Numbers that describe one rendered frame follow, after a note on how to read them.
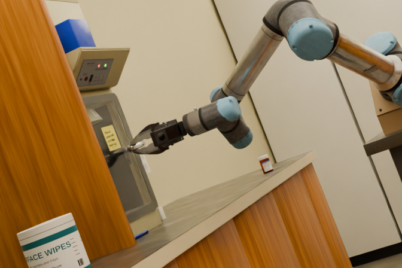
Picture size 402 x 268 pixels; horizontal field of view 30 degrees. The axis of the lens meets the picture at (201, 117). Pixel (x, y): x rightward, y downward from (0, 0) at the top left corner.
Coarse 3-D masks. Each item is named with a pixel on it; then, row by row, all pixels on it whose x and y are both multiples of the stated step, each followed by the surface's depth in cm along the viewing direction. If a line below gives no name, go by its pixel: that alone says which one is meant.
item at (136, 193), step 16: (96, 96) 232; (112, 96) 241; (96, 112) 228; (112, 112) 237; (96, 128) 225; (128, 128) 243; (128, 144) 239; (112, 160) 226; (128, 160) 235; (112, 176) 223; (128, 176) 231; (144, 176) 241; (128, 192) 228; (144, 192) 237; (128, 208) 224; (144, 208) 233
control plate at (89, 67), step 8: (88, 64) 219; (96, 64) 224; (104, 64) 229; (80, 72) 217; (88, 72) 221; (96, 72) 226; (104, 72) 231; (88, 80) 223; (96, 80) 229; (104, 80) 234
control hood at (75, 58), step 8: (80, 48) 212; (88, 48) 215; (96, 48) 220; (104, 48) 225; (112, 48) 230; (120, 48) 235; (128, 48) 240; (72, 56) 213; (80, 56) 213; (88, 56) 217; (96, 56) 222; (104, 56) 227; (112, 56) 232; (120, 56) 237; (72, 64) 213; (80, 64) 215; (112, 64) 234; (120, 64) 239; (72, 72) 213; (112, 72) 237; (120, 72) 242; (112, 80) 239; (80, 88) 221; (88, 88) 226; (96, 88) 232; (104, 88) 239
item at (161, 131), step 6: (168, 126) 223; (174, 126) 224; (180, 126) 225; (156, 132) 220; (162, 132) 221; (168, 132) 222; (174, 132) 224; (180, 132) 225; (186, 132) 226; (156, 138) 220; (162, 138) 220; (168, 138) 222; (174, 138) 223; (156, 144) 220; (162, 144) 221
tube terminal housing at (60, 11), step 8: (48, 8) 227; (56, 8) 232; (64, 8) 236; (72, 8) 241; (80, 8) 246; (56, 16) 230; (64, 16) 234; (72, 16) 239; (80, 16) 244; (56, 24) 228; (144, 216) 234; (152, 216) 239; (136, 224) 228; (144, 224) 232; (152, 224) 237; (136, 232) 226
